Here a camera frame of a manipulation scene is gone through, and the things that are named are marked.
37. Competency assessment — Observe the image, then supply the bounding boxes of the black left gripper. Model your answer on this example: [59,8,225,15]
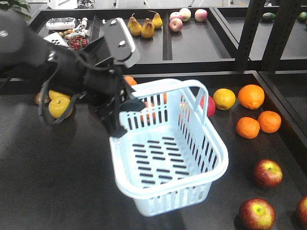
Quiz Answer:
[83,38,146,138]

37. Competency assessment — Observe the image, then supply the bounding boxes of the light blue plastic basket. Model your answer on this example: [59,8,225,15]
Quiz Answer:
[109,78,229,217]

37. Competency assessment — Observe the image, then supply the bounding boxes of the brown pears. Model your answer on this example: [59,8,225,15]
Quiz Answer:
[128,10,163,39]

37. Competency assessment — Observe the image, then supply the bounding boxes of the black wooden produce stand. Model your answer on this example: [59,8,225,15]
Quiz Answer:
[0,10,307,230]

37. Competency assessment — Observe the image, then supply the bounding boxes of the pink red apple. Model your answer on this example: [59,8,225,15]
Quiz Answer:
[200,96,216,117]

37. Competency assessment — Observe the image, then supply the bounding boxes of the white grater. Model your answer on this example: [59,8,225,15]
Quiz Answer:
[44,33,68,47]

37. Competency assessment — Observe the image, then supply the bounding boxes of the yellow apple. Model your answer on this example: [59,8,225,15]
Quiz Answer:
[213,88,236,111]

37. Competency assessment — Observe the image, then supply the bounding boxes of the small orange left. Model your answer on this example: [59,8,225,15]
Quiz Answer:
[236,116,260,139]

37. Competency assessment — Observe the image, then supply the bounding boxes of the small orange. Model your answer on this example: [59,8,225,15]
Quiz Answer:
[257,111,282,134]
[236,116,260,139]

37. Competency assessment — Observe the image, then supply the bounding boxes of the large orange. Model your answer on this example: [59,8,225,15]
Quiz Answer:
[238,84,265,110]

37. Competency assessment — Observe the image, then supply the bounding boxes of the green potted plant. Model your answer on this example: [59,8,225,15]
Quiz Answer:
[0,0,31,21]

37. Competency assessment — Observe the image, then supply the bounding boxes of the small orange right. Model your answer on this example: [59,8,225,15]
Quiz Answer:
[257,111,282,134]

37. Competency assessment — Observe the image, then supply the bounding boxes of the red apple middle left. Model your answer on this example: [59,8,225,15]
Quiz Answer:
[253,159,283,189]

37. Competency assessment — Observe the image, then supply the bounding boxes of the red apple front left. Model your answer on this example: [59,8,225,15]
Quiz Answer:
[239,198,276,230]

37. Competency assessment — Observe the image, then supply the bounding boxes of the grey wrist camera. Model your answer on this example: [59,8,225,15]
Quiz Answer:
[102,17,140,68]

